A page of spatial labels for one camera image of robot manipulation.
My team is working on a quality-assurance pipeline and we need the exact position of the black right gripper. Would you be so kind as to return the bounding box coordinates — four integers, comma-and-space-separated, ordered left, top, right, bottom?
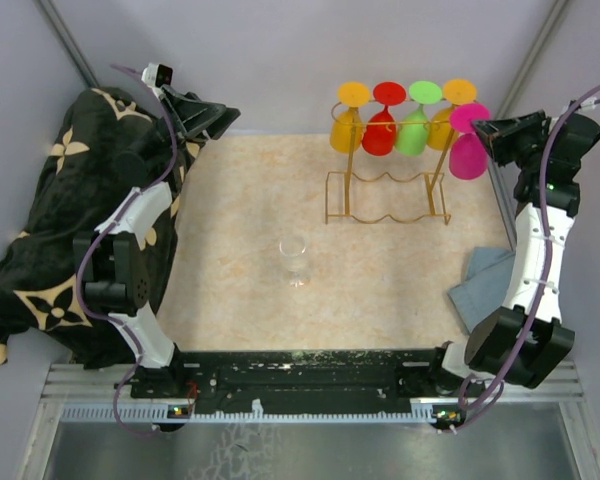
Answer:
471, 109, 549, 170

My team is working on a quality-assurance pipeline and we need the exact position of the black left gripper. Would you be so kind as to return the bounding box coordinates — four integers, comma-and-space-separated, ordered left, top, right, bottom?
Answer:
140, 84, 241, 159

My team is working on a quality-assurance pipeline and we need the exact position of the pink plastic wine glass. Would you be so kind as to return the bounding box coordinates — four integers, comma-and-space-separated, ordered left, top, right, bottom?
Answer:
449, 103, 490, 180

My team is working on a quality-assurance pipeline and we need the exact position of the orange plastic wine glass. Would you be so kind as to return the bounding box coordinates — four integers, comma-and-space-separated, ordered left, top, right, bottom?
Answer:
427, 78, 478, 151
330, 81, 371, 154

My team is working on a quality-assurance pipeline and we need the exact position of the green plastic wine glass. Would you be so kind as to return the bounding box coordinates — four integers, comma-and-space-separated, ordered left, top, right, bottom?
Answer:
394, 80, 443, 156

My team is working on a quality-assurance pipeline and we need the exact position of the red plastic wine glass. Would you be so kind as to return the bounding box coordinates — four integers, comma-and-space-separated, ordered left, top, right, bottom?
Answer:
362, 81, 407, 156

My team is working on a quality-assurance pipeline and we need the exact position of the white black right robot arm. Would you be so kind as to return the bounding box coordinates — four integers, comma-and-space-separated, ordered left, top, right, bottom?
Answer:
426, 111, 600, 396

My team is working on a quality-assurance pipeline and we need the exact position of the clear wine glass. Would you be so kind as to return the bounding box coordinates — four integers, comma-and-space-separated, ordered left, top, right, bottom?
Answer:
279, 235, 310, 288

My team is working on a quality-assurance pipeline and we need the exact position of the black floral blanket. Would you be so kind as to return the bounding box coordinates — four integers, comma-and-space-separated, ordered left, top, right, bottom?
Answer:
0, 87, 206, 369

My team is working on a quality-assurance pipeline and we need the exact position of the grey folded cloth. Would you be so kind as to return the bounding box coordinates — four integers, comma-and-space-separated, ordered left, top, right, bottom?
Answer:
448, 247, 515, 333

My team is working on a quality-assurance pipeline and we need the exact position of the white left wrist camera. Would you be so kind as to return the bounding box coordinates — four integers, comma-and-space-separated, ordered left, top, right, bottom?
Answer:
141, 63, 173, 88

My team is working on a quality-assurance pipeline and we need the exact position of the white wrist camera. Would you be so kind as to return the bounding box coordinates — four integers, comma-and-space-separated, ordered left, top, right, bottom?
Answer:
141, 63, 173, 88
560, 96, 597, 116

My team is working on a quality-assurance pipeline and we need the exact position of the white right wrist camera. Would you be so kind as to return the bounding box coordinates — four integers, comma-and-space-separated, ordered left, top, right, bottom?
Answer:
560, 96, 597, 116

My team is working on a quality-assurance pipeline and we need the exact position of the gold wire glass rack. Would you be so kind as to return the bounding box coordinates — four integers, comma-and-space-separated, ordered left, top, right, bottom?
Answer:
322, 97, 486, 225

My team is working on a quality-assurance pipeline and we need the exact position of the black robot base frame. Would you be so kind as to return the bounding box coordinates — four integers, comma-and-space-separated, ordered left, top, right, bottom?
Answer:
129, 347, 467, 430

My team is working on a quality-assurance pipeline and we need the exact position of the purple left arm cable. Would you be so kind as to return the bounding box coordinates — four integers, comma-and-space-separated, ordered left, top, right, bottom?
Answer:
74, 63, 176, 436

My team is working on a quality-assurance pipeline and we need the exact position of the white slotted cable duct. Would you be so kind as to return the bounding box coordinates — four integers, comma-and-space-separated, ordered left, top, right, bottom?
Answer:
59, 402, 466, 422

